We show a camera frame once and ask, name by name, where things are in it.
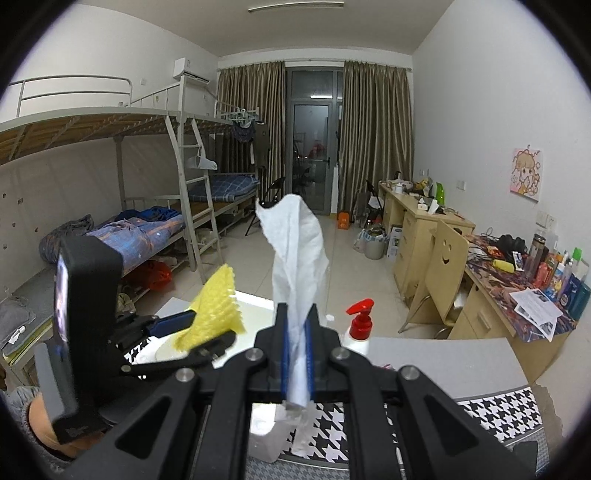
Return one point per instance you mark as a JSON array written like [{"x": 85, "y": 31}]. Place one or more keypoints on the white hanging cloth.
[{"x": 203, "y": 162}]

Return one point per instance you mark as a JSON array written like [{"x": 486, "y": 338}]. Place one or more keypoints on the green bottle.
[{"x": 440, "y": 194}]

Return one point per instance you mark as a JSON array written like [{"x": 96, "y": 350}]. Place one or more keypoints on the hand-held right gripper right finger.
[{"x": 310, "y": 360}]

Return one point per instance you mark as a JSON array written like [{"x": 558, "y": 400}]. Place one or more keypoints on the orange stool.
[{"x": 342, "y": 220}]

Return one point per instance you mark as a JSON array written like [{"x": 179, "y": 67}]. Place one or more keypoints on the hanging dark clothes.
[{"x": 258, "y": 143}]

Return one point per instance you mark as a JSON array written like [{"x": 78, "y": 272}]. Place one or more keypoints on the grey bed mat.
[{"x": 32, "y": 286}]

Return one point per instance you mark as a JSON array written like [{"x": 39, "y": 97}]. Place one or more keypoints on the yellow honeycomb sponge cloth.
[{"x": 212, "y": 309}]

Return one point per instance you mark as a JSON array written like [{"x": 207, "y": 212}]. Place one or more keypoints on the person's left hand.
[{"x": 46, "y": 429}]

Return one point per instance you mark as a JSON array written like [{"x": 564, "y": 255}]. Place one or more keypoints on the row of toiletry bottles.
[{"x": 561, "y": 281}]

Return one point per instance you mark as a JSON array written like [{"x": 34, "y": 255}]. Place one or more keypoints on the wooden desk with printed mat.
[{"x": 489, "y": 318}]

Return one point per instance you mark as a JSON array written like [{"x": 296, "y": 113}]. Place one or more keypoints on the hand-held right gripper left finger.
[{"x": 286, "y": 360}]

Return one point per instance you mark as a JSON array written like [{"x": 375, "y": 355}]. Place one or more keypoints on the ceiling tube light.
[{"x": 295, "y": 7}]

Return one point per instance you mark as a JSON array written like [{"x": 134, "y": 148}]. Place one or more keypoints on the white tissue paper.
[{"x": 295, "y": 258}]

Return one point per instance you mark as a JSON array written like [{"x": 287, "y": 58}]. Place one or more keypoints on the blue clothes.
[{"x": 152, "y": 213}]

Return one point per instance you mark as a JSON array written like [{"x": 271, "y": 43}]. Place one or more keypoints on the red plastic bag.
[{"x": 154, "y": 275}]

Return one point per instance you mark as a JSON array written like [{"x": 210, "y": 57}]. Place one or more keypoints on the metal bucket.
[{"x": 376, "y": 244}]

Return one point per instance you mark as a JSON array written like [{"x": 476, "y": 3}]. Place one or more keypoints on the houndstooth table cloth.
[{"x": 498, "y": 410}]

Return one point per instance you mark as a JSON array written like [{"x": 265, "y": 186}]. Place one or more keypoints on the white tissue pack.
[{"x": 270, "y": 434}]

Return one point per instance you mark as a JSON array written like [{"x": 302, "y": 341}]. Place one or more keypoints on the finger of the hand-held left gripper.
[
  {"x": 171, "y": 324},
  {"x": 203, "y": 353}
]

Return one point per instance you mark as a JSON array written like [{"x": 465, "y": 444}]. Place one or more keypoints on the blue purple quilt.
[{"x": 124, "y": 235}]

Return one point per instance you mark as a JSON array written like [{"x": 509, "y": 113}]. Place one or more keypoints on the wooden desk with pot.
[{"x": 406, "y": 240}]

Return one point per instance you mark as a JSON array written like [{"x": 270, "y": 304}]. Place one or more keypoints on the cardboard box with smiley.
[{"x": 443, "y": 272}]

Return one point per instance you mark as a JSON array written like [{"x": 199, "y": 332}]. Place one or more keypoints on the white wall socket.
[{"x": 546, "y": 221}]

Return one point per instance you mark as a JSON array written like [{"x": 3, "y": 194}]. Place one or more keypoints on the black headphones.
[{"x": 510, "y": 243}]

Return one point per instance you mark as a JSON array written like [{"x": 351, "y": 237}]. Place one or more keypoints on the white air conditioner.
[{"x": 191, "y": 69}]

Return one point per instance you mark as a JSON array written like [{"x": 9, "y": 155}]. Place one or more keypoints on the large metal bunk bed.
[{"x": 69, "y": 124}]

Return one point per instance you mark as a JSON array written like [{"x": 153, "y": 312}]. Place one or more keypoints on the white pump bottle red top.
[{"x": 355, "y": 342}]

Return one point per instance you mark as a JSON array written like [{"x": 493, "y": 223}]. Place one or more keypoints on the cartoon wall poster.
[{"x": 526, "y": 174}]

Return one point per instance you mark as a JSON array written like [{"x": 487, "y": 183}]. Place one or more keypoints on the yellow tube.
[{"x": 503, "y": 265}]

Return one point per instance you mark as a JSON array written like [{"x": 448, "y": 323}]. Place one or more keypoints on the small metal bunk bed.
[{"x": 203, "y": 124}]

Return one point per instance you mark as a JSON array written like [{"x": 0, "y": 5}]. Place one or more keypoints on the black tripod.
[{"x": 272, "y": 189}]

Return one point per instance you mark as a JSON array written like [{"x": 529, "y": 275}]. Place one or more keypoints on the brown curtain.
[
  {"x": 376, "y": 129},
  {"x": 251, "y": 97}
]

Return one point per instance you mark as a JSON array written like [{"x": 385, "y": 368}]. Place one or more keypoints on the white printed papers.
[{"x": 538, "y": 309}]

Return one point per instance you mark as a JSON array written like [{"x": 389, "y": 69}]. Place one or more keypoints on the person's left forearm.
[{"x": 18, "y": 401}]

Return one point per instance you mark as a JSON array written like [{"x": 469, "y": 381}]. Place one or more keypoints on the blue plaid bedding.
[{"x": 226, "y": 184}]

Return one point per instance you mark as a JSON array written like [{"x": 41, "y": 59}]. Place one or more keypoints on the glass balcony door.
[{"x": 314, "y": 120}]

